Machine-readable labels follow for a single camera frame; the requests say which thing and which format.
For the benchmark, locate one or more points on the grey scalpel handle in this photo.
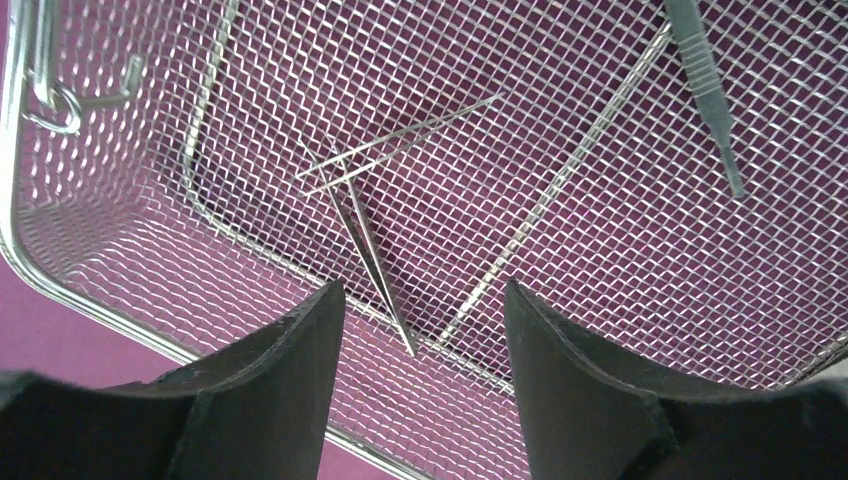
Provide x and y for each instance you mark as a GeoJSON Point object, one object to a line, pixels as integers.
{"type": "Point", "coordinates": [703, 77]}

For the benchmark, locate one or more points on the steel instrument tray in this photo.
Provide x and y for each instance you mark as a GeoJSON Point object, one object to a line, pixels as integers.
{"type": "Point", "coordinates": [146, 148]}

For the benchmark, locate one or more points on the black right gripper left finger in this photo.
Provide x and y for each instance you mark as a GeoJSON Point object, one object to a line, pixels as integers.
{"type": "Point", "coordinates": [256, 409]}

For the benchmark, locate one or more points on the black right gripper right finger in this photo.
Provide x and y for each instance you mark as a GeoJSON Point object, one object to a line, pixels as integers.
{"type": "Point", "coordinates": [592, 409]}

